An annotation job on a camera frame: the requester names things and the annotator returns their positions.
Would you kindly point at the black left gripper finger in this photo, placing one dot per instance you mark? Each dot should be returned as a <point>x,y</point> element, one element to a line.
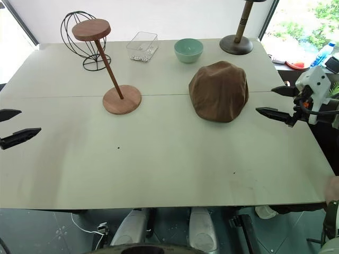
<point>21,134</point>
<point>9,114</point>

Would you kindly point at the green plant leaf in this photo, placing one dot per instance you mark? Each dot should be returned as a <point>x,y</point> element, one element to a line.
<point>334,90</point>

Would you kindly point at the plastic water bottle blue label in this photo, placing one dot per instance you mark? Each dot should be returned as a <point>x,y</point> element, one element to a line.
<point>321,55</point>

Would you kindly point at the white rounded floor object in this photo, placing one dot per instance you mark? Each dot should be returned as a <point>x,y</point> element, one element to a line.
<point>266,211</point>

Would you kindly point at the silver robot leg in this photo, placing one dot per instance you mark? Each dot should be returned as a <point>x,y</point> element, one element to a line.
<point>202,227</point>
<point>131,227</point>

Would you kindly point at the dark wooden hat stand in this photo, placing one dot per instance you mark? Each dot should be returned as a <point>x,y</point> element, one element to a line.
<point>235,46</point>

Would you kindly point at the black side shelf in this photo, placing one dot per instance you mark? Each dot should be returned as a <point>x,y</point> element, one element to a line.
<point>287,75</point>

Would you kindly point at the red flat dish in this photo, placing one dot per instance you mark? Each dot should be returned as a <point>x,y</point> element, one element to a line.
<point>298,65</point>

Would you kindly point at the silver right robot leg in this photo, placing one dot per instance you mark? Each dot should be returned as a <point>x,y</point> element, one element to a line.
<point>202,227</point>

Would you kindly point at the dark rounded robot torso part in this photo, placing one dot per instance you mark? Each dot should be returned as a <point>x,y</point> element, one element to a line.
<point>156,250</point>

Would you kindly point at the light wooden hat stand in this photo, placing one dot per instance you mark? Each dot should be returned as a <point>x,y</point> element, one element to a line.
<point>122,104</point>

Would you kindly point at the brown cap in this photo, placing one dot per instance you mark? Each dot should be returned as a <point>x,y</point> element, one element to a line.
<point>219,92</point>

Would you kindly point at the clear plastic box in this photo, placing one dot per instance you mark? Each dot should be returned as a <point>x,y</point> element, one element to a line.
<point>153,39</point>

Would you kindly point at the teal ceramic bowl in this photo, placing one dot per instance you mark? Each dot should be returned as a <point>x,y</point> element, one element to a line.
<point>188,53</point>

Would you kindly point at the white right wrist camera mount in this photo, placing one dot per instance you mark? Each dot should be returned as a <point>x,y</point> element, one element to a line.
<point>316,84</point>

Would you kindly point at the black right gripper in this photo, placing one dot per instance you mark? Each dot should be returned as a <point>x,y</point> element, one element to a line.
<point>302,101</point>

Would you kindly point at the silver left robot leg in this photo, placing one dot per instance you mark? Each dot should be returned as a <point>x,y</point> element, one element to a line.
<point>131,227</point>

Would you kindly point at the person's bare hand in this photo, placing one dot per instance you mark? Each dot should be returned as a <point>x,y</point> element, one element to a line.
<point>333,189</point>

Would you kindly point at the small metal washer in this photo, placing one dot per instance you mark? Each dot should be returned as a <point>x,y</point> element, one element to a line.
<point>135,57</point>

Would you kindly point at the black table clamp bracket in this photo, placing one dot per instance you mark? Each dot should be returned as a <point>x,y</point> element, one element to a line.
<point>245,227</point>

